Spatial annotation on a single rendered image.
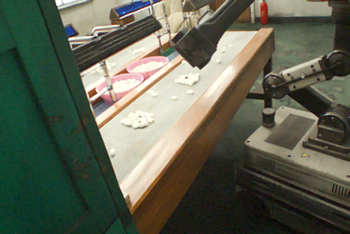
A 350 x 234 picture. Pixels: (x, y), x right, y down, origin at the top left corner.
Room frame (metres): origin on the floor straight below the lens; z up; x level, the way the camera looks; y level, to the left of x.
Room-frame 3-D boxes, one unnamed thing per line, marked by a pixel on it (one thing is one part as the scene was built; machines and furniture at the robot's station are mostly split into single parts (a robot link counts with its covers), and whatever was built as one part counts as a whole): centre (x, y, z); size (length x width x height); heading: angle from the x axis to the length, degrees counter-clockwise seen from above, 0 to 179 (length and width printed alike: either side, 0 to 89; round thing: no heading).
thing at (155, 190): (1.25, -0.29, 0.67); 1.81 x 0.12 x 0.19; 145
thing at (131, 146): (1.37, -0.12, 0.73); 1.81 x 0.30 x 0.02; 145
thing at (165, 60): (1.66, 0.09, 0.72); 0.27 x 0.27 x 0.10
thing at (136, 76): (1.43, 0.25, 0.72); 0.27 x 0.27 x 0.10
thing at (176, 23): (4.39, -0.40, 0.40); 0.74 x 0.56 x 0.38; 141
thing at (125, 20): (7.09, 0.75, 0.32); 0.42 x 0.42 x 0.64; 50
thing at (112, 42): (1.05, 0.18, 1.08); 0.62 x 0.08 x 0.07; 145
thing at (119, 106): (1.47, 0.02, 0.71); 1.81 x 0.05 x 0.11; 145
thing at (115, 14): (2.16, 0.08, 1.08); 0.62 x 0.08 x 0.07; 145
